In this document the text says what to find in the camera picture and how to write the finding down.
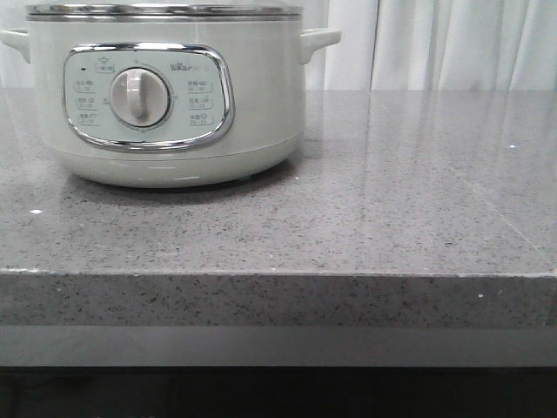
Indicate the grey round control knob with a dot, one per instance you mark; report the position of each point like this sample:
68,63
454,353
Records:
139,97

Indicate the white curtain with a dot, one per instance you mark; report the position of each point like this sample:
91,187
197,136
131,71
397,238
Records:
434,45

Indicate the glass pot lid steel rim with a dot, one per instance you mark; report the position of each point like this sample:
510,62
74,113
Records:
160,10

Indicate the pale green electric cooking pot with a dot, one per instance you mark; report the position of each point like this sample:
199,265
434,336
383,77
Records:
237,96

